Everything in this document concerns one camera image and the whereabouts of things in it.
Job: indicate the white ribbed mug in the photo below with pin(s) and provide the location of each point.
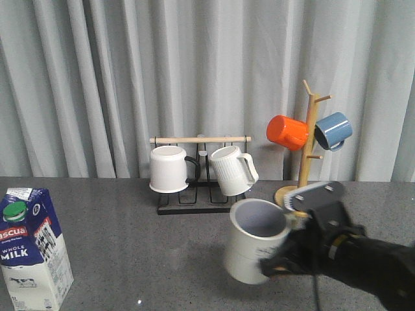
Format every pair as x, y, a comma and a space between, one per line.
235, 171

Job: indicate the grey curtain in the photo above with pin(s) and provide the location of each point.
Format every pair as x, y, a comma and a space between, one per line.
86, 84

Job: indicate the white mug black handle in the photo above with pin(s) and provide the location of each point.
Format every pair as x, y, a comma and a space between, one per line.
168, 169

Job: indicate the wooden mug tree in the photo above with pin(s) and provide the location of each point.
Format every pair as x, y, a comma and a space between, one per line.
307, 150

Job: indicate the blue mug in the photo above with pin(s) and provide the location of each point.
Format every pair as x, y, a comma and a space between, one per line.
332, 131

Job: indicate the black gloved right hand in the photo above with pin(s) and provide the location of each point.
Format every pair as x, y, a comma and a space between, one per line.
304, 252

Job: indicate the blue white milk carton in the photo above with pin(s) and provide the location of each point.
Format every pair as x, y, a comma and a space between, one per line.
34, 259

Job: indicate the cream HOME mug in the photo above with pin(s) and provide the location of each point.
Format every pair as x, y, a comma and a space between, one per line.
257, 229

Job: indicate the orange mug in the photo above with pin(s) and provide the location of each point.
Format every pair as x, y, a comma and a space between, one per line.
287, 132

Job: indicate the grey wrist-mounted device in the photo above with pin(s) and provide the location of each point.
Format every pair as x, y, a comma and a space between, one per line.
321, 203

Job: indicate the black wire mug rack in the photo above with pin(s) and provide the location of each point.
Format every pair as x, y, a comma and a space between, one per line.
203, 195

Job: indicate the black sleeved right forearm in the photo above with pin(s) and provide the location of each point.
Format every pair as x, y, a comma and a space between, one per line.
383, 269

